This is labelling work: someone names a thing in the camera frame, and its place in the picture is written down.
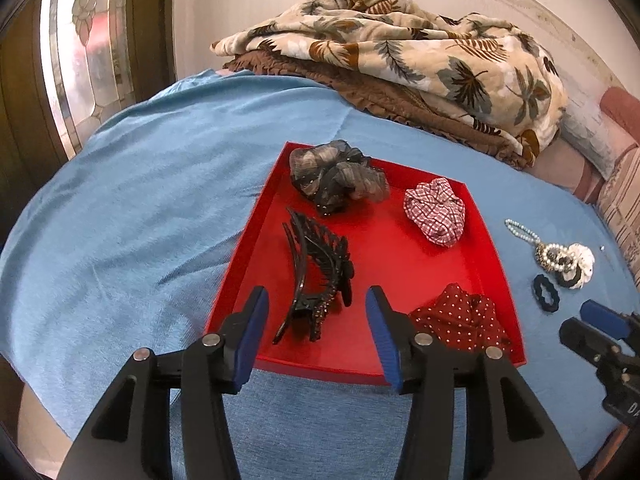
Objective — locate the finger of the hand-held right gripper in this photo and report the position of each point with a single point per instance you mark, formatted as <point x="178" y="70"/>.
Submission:
<point x="605" y="317"/>
<point x="580" y="335"/>

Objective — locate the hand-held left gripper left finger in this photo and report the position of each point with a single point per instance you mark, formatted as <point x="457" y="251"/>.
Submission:
<point x="252" y="340"/>

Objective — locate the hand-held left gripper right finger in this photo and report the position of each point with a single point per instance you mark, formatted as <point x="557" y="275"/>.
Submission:
<point x="382" y="340"/>

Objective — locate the white and black scrunchie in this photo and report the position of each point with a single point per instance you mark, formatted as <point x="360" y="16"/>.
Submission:
<point x="580" y="260"/>

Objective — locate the red tray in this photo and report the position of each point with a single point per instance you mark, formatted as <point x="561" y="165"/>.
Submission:
<point x="395" y="270"/>

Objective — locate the black hair claw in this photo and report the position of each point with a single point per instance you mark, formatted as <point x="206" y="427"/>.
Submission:
<point x="325" y="260"/>

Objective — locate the red polka dot scrunchie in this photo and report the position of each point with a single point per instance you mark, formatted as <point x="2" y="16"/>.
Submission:
<point x="460" y="320"/>

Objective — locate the striped cushion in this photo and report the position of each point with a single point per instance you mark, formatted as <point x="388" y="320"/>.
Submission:
<point x="622" y="210"/>

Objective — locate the red plaid scrunchie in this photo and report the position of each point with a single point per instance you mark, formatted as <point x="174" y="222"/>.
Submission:
<point x="435" y="210"/>

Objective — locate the pink bed sheet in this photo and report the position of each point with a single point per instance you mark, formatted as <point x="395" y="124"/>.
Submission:
<point x="560" y="170"/>

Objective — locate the blue blanket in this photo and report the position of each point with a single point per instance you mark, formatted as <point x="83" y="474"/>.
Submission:
<point x="150" y="210"/>

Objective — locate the grey and black scrunchie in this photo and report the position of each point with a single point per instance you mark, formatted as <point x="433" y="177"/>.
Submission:
<point x="340" y="175"/>

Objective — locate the white pillow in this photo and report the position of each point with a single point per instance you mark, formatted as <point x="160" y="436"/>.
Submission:
<point x="595" y="130"/>

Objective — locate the pink cushion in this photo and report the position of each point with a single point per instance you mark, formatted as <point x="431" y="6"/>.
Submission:
<point x="622" y="110"/>

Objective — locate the brown ruffled blanket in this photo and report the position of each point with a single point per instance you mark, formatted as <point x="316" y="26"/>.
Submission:
<point x="350" y="90"/>

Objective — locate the leaf print blanket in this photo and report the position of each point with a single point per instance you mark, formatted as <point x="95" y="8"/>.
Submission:
<point x="400" y="45"/>

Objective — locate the stained glass wooden door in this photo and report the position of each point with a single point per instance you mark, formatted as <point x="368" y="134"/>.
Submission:
<point x="90" y="60"/>

